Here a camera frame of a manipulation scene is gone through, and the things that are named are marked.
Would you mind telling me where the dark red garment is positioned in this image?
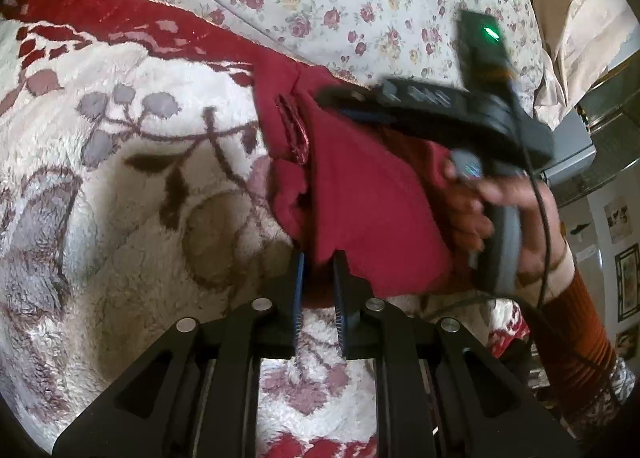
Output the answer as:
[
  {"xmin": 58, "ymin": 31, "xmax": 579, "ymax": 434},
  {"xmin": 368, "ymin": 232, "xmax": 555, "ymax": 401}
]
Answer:
[{"xmin": 252, "ymin": 50, "xmax": 496, "ymax": 310}]

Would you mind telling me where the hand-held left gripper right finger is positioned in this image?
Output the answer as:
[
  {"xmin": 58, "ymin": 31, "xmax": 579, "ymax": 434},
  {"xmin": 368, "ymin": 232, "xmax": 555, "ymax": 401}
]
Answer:
[{"xmin": 332, "ymin": 249, "xmax": 581, "ymax": 458}]

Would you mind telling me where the person's right hand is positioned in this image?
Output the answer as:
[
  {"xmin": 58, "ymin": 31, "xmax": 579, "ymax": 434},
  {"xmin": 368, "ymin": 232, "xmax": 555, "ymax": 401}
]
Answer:
[{"xmin": 442, "ymin": 158, "xmax": 572, "ymax": 300}]

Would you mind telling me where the grey cabinet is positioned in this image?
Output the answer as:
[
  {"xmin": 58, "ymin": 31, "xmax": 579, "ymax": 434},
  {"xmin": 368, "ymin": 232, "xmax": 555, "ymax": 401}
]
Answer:
[{"xmin": 542, "ymin": 70, "xmax": 640, "ymax": 211}]

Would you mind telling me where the dark framed wall picture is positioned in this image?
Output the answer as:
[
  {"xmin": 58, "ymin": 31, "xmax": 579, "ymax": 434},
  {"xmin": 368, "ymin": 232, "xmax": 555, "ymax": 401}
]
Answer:
[{"xmin": 614, "ymin": 243, "xmax": 640, "ymax": 324}]

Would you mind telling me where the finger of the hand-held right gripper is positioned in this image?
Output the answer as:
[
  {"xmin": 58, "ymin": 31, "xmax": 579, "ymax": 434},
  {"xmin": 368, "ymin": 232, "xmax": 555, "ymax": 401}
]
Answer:
[{"xmin": 314, "ymin": 84, "xmax": 393, "ymax": 123}]

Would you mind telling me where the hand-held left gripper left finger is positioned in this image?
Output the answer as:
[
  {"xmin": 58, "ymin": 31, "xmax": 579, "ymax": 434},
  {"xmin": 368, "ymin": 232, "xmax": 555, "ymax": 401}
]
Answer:
[{"xmin": 52, "ymin": 250, "xmax": 306, "ymax": 458}]

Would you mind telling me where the beige cloth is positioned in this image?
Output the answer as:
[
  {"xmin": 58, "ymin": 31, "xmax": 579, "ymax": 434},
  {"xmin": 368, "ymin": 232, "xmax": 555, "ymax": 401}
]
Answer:
[{"xmin": 531, "ymin": 0, "xmax": 627, "ymax": 111}]

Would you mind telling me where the red and white plush blanket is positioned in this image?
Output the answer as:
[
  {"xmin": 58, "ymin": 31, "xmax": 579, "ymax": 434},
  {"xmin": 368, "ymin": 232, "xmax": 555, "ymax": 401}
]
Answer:
[{"xmin": 0, "ymin": 0, "xmax": 532, "ymax": 458}]

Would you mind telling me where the small wall picture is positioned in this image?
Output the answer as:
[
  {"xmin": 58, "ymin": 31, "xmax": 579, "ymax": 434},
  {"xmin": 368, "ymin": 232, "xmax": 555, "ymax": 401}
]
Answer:
[{"xmin": 602, "ymin": 195, "xmax": 632, "ymax": 245}]

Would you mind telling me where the person's right forearm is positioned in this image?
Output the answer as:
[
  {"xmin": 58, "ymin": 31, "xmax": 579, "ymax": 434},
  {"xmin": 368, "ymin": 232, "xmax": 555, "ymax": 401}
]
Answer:
[{"xmin": 515, "ymin": 258, "xmax": 637, "ymax": 439}]

